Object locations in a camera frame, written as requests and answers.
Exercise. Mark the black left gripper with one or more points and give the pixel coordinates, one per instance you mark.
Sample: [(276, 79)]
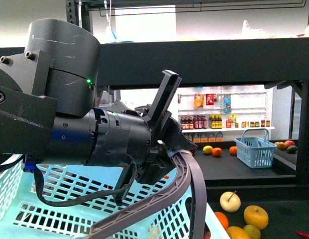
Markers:
[(139, 136)]

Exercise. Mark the grey basket handle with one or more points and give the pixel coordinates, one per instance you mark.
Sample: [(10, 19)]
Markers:
[(178, 211)]

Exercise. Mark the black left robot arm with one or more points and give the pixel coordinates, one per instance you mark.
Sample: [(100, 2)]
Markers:
[(47, 109)]

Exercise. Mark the yellow lemon far shelf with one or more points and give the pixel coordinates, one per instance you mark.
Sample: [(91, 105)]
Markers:
[(207, 149)]

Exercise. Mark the far orange tangerine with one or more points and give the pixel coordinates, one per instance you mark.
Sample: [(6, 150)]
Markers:
[(217, 152)]

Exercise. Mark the orange tangerine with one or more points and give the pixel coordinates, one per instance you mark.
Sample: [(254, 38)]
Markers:
[(217, 152), (222, 219)]

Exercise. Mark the far orange by basket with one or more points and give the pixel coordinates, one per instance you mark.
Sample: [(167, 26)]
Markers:
[(233, 150)]

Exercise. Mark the small blue basket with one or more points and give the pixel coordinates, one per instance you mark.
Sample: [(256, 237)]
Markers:
[(254, 151)]

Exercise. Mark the white asian pear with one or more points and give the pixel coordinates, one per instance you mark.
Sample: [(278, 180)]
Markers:
[(230, 201)]

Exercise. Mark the orange tangerine back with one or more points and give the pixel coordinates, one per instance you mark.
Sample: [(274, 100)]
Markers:
[(222, 219)]

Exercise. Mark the yellow orange centre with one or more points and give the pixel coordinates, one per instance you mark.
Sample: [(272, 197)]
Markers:
[(237, 233)]

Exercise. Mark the yellow orange apple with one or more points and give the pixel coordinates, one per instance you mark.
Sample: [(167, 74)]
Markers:
[(257, 216)]

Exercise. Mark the brown kiwi back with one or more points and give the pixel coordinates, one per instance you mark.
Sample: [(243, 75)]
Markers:
[(252, 231)]

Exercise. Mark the red chili pepper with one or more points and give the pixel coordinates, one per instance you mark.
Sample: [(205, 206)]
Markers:
[(303, 234)]

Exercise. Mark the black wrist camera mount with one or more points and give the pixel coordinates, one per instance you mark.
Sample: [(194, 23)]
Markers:
[(163, 98)]

